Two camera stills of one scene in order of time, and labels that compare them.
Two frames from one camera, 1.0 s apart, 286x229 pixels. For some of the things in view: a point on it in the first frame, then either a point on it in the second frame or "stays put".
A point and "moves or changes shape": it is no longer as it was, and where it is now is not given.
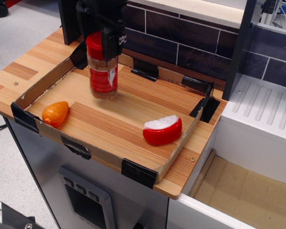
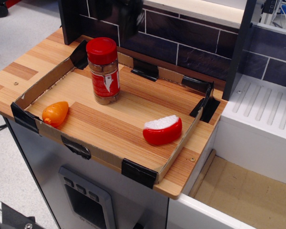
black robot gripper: x=108 y=16 → x=128 y=13
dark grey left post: x=70 y=20 stays put
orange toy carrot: x=55 y=113 stays put
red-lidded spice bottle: x=103 y=74 moves or changes shape
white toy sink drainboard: x=263 y=105 stays put
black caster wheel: x=1 y=10 stays put
